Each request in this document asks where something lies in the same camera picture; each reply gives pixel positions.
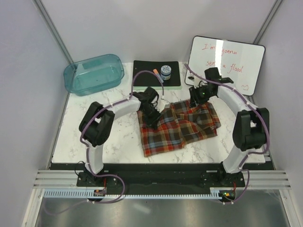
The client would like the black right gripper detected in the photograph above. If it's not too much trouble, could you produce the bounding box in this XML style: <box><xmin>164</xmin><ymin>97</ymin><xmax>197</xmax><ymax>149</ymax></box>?
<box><xmin>189</xmin><ymin>84</ymin><xmax>214</xmax><ymax>108</ymax></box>

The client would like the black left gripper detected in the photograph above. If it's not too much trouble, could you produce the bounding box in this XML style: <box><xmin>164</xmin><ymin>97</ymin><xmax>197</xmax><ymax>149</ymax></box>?
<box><xmin>141</xmin><ymin>105</ymin><xmax>164</xmax><ymax>131</ymax></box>

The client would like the plaid long sleeve shirt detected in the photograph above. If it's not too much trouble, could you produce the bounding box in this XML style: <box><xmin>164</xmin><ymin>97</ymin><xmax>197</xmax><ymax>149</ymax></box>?
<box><xmin>137</xmin><ymin>99</ymin><xmax>221</xmax><ymax>157</ymax></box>

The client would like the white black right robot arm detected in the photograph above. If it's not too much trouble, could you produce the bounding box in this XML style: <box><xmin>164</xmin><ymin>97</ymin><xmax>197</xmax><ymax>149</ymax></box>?
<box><xmin>186</xmin><ymin>65</ymin><xmax>270</xmax><ymax>186</ymax></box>

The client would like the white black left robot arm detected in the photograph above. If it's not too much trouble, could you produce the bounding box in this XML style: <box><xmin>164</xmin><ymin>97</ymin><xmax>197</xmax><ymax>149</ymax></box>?
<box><xmin>79</xmin><ymin>87</ymin><xmax>165</xmax><ymax>186</ymax></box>

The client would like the green mat under clipboard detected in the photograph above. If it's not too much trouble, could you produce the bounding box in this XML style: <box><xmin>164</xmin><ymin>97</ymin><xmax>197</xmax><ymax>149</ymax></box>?
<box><xmin>164</xmin><ymin>86</ymin><xmax>182</xmax><ymax>90</ymax></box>

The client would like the black clipboard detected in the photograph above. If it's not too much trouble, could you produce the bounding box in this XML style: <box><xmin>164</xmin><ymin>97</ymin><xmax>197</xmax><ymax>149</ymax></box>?
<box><xmin>132</xmin><ymin>60</ymin><xmax>182</xmax><ymax>87</ymax></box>

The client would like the small blue white jar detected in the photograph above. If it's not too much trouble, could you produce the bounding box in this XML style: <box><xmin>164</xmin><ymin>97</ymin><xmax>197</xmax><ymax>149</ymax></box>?
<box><xmin>160</xmin><ymin>65</ymin><xmax>172</xmax><ymax>80</ymax></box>

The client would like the blue orange marker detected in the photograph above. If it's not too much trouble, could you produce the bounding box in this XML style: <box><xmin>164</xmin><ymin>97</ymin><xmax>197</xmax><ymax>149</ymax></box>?
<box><xmin>153</xmin><ymin>69</ymin><xmax>160</xmax><ymax>77</ymax></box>

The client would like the white dry-erase board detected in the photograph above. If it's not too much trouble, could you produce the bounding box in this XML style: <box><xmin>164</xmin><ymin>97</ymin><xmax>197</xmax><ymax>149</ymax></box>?
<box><xmin>188</xmin><ymin>36</ymin><xmax>266</xmax><ymax>96</ymax></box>

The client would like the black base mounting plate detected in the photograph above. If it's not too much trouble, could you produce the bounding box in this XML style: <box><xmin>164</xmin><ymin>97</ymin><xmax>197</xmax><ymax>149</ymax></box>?
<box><xmin>77</xmin><ymin>164</ymin><xmax>245</xmax><ymax>196</ymax></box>

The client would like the teal plastic bin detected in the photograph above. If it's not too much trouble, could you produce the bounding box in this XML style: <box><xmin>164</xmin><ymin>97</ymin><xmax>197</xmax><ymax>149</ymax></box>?
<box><xmin>63</xmin><ymin>54</ymin><xmax>125</xmax><ymax>96</ymax></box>

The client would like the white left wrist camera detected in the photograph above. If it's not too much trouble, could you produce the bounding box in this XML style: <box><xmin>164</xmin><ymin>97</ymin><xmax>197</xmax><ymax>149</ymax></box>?
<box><xmin>158</xmin><ymin>97</ymin><xmax>170</xmax><ymax>108</ymax></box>

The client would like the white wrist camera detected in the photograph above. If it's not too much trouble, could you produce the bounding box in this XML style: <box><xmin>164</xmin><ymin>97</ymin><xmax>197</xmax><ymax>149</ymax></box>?
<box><xmin>187</xmin><ymin>74</ymin><xmax>195</xmax><ymax>81</ymax></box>
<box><xmin>158</xmin><ymin>97</ymin><xmax>170</xmax><ymax>108</ymax></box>

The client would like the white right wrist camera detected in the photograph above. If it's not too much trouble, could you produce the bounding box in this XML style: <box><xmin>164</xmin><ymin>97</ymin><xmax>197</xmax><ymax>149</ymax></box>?
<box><xmin>187</xmin><ymin>74</ymin><xmax>195</xmax><ymax>81</ymax></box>

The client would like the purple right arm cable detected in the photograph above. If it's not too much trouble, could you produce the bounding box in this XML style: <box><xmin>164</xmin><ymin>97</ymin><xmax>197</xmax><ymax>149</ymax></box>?
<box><xmin>184</xmin><ymin>63</ymin><xmax>271</xmax><ymax>206</ymax></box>

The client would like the aluminium frame rail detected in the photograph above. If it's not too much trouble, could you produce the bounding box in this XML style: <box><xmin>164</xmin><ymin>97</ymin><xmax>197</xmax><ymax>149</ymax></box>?
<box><xmin>34</xmin><ymin>170</ymin><xmax>291</xmax><ymax>190</ymax></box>

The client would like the white slotted cable duct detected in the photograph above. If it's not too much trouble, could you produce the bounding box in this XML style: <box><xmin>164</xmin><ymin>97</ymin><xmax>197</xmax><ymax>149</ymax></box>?
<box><xmin>44</xmin><ymin>189</ymin><xmax>235</xmax><ymax>199</ymax></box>

